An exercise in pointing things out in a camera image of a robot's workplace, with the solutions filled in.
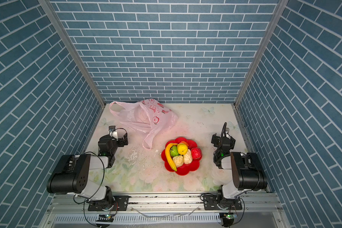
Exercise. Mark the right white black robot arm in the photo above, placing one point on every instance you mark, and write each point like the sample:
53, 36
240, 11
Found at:
246, 172

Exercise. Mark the green fake fruit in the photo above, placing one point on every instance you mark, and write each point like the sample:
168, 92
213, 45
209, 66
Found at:
174, 151

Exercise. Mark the white cable duct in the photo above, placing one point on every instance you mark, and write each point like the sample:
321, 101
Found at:
136, 219

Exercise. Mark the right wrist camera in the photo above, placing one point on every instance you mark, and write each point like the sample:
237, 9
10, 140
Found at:
226, 132

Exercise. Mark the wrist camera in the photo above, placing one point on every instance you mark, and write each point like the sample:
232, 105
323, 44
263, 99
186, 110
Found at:
113, 131
226, 132

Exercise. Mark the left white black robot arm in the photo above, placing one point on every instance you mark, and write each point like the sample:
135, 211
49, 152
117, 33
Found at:
72, 171

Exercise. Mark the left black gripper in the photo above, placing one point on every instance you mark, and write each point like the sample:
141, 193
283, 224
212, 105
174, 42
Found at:
121, 144

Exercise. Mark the yellow fake banana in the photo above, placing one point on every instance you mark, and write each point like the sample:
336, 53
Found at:
168, 156

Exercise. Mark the red flower-shaped bowl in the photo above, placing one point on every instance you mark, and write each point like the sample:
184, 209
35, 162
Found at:
186, 168

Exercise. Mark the red fake apple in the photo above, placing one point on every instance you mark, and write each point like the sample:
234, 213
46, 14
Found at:
196, 153

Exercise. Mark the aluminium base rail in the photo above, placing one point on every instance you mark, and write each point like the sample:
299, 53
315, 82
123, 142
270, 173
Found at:
260, 210

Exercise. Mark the pink plastic bag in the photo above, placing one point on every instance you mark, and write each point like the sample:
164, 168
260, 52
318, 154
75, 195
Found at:
148, 118

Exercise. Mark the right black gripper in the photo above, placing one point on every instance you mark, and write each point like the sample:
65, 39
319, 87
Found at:
216, 140

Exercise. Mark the yellow fake lemon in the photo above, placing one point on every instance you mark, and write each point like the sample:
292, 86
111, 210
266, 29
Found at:
182, 148

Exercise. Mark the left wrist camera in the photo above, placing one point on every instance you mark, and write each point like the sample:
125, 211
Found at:
113, 131

